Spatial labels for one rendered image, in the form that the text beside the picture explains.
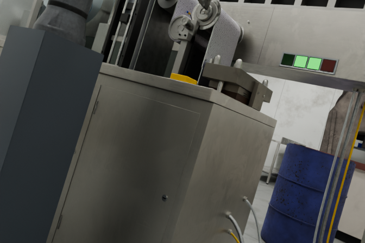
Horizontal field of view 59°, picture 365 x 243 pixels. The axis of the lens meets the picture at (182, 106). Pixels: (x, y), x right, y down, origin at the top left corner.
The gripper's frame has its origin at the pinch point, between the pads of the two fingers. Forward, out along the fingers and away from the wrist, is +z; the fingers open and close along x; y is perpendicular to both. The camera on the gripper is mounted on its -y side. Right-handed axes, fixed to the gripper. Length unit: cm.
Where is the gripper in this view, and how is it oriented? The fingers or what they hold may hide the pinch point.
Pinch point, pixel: (205, 7)
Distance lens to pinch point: 144.4
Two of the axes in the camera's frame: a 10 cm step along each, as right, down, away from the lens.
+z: 2.3, 7.6, 6.1
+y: 5.7, -6.1, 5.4
